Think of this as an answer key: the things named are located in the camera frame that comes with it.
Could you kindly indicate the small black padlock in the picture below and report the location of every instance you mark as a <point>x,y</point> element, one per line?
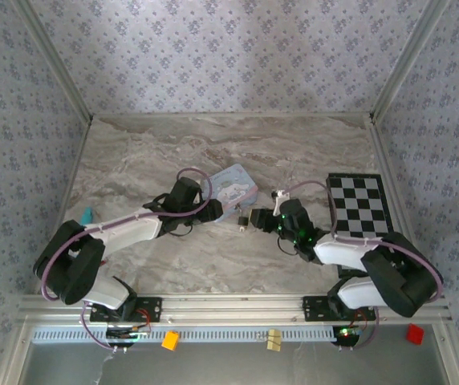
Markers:
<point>242,220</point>

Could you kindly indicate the clear plastic pouch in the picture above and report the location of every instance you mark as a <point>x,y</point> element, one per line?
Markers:
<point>233,188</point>

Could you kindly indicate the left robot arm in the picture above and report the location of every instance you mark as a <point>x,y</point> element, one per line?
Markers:
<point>73,264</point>

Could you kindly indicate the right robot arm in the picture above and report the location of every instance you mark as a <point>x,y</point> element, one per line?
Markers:
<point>398,272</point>

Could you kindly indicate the black white chessboard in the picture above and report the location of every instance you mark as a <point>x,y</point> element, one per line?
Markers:
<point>360,208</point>

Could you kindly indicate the teal plastic bottle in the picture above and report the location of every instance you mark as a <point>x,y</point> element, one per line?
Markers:
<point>89,216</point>

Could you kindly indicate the tan wooden clip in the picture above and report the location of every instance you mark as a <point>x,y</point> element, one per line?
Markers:
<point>274,340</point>

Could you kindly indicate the orange toy block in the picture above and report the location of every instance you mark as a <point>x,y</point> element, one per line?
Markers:
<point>171,341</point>

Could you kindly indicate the red toy block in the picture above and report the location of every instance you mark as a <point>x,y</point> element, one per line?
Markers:
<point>415,334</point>

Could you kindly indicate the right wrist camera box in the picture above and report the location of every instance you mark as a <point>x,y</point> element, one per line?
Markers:
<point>282,198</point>

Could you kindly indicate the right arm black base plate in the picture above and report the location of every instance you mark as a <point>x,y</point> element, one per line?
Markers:
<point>315,309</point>

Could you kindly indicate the aluminium mounting rail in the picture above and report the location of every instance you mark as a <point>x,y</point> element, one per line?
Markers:
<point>229,309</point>

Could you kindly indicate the aluminium table edge rail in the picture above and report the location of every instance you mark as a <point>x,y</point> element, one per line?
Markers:
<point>78,160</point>
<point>393,188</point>

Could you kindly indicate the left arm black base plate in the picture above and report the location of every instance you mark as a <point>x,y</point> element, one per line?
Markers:
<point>151,310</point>

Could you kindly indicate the aluminium frame post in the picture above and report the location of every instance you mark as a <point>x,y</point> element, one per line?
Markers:
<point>406,60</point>
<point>58,64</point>

